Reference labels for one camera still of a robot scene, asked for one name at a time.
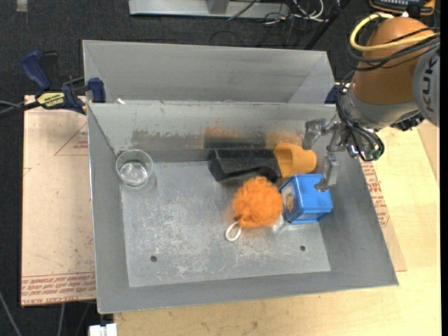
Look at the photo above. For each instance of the blue box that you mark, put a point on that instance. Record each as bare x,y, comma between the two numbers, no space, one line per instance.
308,201

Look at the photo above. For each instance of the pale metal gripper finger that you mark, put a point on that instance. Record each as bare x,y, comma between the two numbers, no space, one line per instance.
314,128
330,173

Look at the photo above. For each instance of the black foam block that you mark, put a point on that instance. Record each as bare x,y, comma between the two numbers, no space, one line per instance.
241,163

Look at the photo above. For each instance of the brown cardboard board red print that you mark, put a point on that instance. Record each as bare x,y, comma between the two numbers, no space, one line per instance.
56,194

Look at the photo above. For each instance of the clear plastic cup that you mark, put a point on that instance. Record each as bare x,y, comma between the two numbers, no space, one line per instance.
134,168

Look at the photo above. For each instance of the orange bath pouf white loop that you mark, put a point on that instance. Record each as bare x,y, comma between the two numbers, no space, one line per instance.
258,201

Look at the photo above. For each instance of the grey metal bin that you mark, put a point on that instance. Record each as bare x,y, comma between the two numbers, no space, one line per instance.
196,236

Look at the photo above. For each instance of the small white object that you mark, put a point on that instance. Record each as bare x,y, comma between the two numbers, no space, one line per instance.
121,101

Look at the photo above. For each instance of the orange plastic cup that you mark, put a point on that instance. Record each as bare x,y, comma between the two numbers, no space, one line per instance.
297,159

